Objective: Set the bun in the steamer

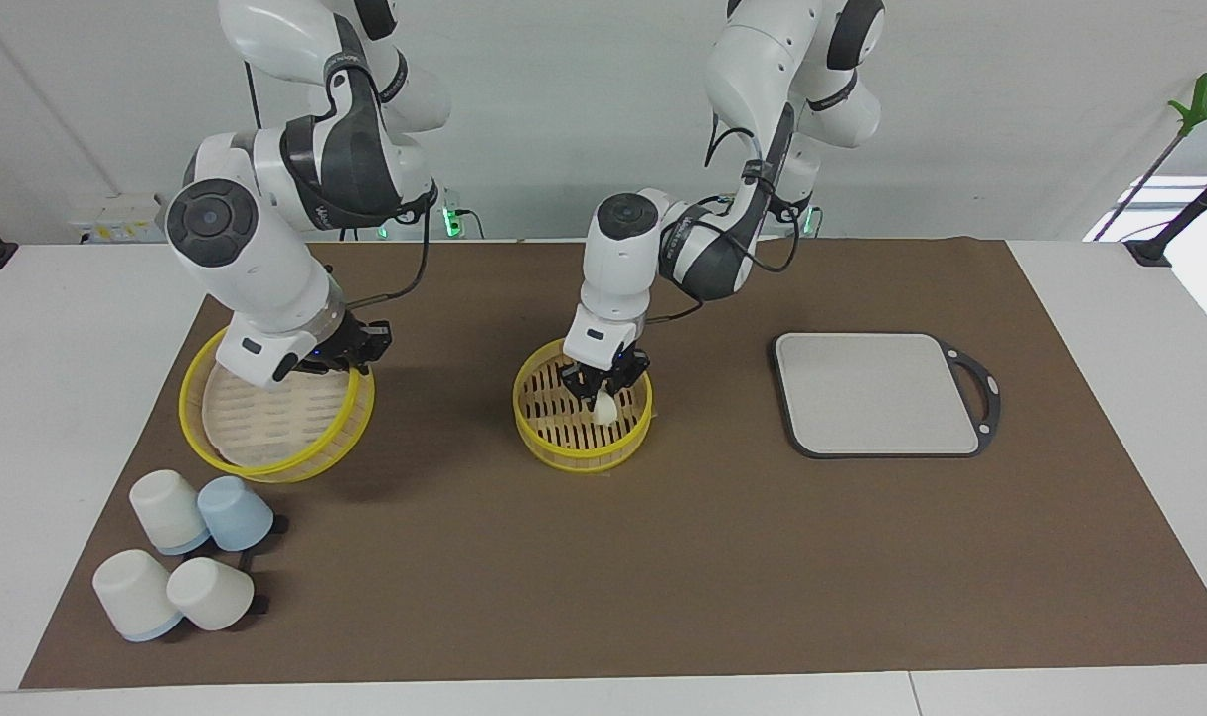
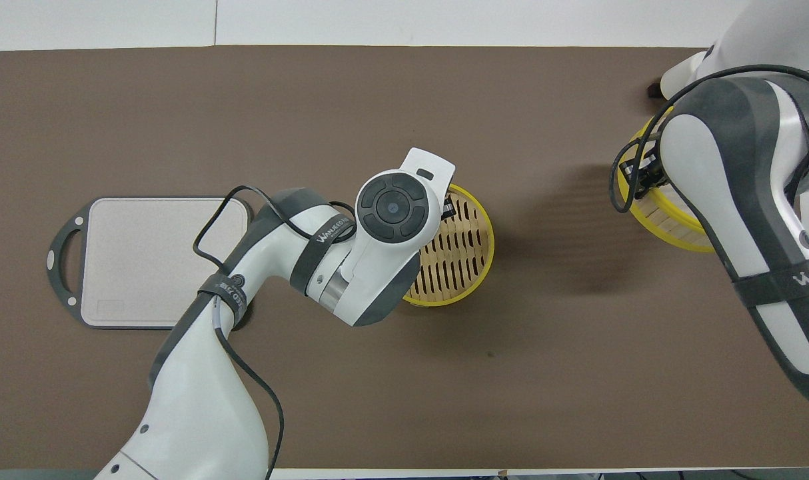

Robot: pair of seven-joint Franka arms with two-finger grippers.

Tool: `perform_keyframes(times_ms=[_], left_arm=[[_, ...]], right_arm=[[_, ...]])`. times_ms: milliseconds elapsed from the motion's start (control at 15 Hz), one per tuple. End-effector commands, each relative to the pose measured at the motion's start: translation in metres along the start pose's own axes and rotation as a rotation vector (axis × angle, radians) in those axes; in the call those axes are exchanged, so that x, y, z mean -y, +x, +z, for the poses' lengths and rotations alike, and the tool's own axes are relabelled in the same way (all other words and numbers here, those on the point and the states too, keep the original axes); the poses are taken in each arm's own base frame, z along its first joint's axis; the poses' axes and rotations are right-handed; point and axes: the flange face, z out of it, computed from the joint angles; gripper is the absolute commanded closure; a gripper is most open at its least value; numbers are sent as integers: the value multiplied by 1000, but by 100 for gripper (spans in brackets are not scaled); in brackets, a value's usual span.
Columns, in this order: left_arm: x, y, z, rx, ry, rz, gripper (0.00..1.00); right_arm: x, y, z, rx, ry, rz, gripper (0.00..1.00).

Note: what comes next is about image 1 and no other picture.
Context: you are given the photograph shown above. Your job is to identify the yellow bamboo steamer lid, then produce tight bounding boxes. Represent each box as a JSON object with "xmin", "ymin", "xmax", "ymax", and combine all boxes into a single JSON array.
[{"xmin": 179, "ymin": 326, "xmax": 377, "ymax": 485}]

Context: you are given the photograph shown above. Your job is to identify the yellow bamboo steamer basket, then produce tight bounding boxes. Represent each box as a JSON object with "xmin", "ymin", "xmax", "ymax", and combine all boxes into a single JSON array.
[{"xmin": 513, "ymin": 338, "xmax": 655, "ymax": 474}]

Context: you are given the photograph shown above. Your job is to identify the light blue cup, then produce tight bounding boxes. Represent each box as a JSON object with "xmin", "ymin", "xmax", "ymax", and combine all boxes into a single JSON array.
[{"xmin": 197, "ymin": 475, "xmax": 275, "ymax": 553}]

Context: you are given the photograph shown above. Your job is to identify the brown table mat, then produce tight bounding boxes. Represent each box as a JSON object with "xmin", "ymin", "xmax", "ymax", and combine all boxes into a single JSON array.
[{"xmin": 19, "ymin": 239, "xmax": 1207, "ymax": 690}]

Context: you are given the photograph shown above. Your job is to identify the white cup blue rim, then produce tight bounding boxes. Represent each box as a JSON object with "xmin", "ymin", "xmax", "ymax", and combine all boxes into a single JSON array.
[
  {"xmin": 129, "ymin": 469, "xmax": 212, "ymax": 556},
  {"xmin": 92, "ymin": 549, "xmax": 185, "ymax": 643}
]

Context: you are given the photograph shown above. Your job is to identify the grey cutting board black rim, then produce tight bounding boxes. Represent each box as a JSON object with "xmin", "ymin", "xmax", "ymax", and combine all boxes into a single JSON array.
[{"xmin": 769, "ymin": 331, "xmax": 1003, "ymax": 460}]

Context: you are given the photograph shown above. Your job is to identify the plain white cup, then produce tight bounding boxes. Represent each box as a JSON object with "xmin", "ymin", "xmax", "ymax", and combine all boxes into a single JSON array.
[{"xmin": 166, "ymin": 556, "xmax": 257, "ymax": 632}]

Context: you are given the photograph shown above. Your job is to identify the black clamp stand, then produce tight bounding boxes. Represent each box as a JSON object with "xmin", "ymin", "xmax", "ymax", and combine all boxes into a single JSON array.
[{"xmin": 1123, "ymin": 159, "xmax": 1207, "ymax": 269}]

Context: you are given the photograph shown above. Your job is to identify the green tipped pole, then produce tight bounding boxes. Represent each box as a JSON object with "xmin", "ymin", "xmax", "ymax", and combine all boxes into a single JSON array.
[{"xmin": 1091, "ymin": 72, "xmax": 1207, "ymax": 243}]

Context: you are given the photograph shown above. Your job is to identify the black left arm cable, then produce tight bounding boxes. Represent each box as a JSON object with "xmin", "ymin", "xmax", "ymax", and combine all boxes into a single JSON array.
[{"xmin": 646, "ymin": 114, "xmax": 803, "ymax": 324}]

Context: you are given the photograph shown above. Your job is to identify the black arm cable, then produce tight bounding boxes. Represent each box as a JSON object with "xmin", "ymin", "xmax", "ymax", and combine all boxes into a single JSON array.
[
  {"xmin": 646, "ymin": 114, "xmax": 803, "ymax": 324},
  {"xmin": 345, "ymin": 184, "xmax": 435, "ymax": 307}
]

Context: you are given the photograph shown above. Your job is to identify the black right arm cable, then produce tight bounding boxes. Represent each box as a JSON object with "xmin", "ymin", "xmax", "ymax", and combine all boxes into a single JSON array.
[{"xmin": 345, "ymin": 184, "xmax": 435, "ymax": 307}]

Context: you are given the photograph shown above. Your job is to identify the white wall socket box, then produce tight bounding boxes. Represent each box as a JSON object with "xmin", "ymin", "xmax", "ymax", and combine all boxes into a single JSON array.
[{"xmin": 71, "ymin": 193, "xmax": 183, "ymax": 246}]

